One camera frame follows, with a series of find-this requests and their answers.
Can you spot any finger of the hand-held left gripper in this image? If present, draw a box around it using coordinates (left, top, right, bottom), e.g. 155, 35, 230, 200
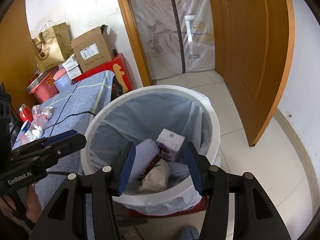
15, 133, 87, 170
11, 129, 78, 158

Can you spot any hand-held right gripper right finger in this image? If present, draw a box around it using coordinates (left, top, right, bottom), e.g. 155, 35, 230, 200
184, 141, 292, 240

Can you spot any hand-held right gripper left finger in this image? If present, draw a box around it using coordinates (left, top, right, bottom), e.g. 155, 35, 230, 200
29, 142, 137, 240

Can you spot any white fluffy brush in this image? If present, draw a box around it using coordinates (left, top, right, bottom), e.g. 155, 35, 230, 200
130, 137, 160, 180

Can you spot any pink white wrapper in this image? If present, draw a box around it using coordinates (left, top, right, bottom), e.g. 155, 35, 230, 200
32, 112, 48, 128

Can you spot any white bag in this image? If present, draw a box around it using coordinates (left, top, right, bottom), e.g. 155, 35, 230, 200
138, 159, 171, 194

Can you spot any blue white packet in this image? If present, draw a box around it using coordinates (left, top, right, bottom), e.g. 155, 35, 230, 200
21, 120, 33, 138

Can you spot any purple white drink carton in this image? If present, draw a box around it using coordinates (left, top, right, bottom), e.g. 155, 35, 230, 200
156, 129, 186, 162

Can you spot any white round waste bin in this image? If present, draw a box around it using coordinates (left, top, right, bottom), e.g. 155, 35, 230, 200
81, 85, 222, 217

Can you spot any translucent plastic bin liner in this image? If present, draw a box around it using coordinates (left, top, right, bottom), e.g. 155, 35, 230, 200
89, 92, 213, 215

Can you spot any person's left hand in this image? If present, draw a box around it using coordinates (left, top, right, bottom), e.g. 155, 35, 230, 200
25, 185, 43, 219

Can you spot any red flask with metal lid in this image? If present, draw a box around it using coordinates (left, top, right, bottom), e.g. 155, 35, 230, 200
19, 104, 34, 125

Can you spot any pink plastic tub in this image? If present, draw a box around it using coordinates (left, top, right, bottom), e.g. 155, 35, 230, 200
27, 66, 67, 104

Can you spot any lavender round container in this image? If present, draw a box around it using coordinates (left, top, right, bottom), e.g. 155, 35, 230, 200
54, 76, 73, 92

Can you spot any gold striped flat box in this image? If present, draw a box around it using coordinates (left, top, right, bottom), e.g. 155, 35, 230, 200
26, 70, 59, 93

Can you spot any person's leg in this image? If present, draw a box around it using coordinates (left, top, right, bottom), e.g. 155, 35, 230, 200
175, 226, 200, 240

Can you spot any dark floral cloth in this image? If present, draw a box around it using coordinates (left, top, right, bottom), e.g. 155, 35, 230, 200
111, 75, 127, 100

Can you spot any large red gift box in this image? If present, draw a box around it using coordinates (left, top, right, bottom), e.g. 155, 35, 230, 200
72, 53, 133, 93

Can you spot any brown cardboard box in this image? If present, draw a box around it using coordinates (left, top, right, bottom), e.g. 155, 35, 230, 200
71, 24, 115, 73

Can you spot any gold paper carrier bag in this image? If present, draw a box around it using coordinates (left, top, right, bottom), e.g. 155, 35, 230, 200
30, 20, 72, 72

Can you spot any plain wooden door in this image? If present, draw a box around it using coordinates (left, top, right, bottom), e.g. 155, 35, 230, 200
0, 0, 38, 85

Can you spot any panelled wooden door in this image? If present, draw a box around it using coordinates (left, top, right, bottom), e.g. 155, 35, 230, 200
205, 0, 295, 147

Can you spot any cat print door curtain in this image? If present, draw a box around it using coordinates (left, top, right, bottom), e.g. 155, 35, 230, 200
122, 0, 217, 80

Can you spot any wooden door frame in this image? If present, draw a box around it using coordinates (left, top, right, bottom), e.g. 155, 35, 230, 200
112, 0, 153, 87

